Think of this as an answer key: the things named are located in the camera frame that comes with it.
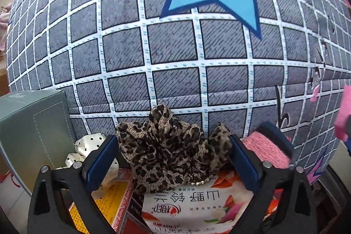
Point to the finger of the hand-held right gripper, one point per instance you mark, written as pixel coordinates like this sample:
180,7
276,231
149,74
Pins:
347,138

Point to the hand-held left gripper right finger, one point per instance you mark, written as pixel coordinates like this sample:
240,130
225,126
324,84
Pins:
244,165

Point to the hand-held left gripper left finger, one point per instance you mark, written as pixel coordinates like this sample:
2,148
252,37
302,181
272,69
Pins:
100,165

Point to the white polka dot scrunchie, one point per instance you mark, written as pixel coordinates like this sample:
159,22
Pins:
85,145

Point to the pink black striped sock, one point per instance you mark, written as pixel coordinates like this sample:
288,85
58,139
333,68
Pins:
263,147

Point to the thick pink foam block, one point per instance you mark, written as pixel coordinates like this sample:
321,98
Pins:
345,110

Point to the leopard print scrunchie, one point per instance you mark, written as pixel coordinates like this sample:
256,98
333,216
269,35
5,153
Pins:
167,151

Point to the grey-green storage box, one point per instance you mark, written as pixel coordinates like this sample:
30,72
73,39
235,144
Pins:
33,135

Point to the red patterned carton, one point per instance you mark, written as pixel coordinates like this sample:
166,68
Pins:
122,190

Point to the small pink foam piece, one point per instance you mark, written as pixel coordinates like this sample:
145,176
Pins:
315,92

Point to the white orange snack box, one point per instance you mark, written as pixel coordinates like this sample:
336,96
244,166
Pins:
192,209

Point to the grey checked star quilt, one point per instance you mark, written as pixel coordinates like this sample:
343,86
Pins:
164,58

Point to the brown cardboard sheet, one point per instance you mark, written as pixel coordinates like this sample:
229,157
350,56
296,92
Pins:
2,80

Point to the pink towel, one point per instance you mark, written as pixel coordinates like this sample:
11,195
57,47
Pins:
4,23

